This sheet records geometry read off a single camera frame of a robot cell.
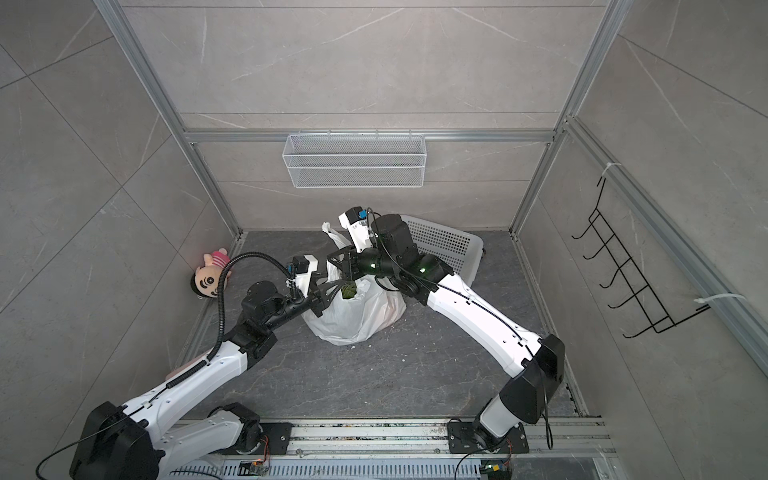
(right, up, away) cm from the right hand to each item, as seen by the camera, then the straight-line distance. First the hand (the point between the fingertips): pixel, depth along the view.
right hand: (333, 258), depth 66 cm
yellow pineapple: (+2, -9, +14) cm, 16 cm away
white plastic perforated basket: (+40, +2, +44) cm, 60 cm away
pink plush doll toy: (-48, -7, +29) cm, 56 cm away
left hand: (+1, -4, +6) cm, 7 cm away
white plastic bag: (+4, -13, +12) cm, 18 cm away
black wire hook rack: (+68, -1, +2) cm, 68 cm away
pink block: (-50, -33, +16) cm, 62 cm away
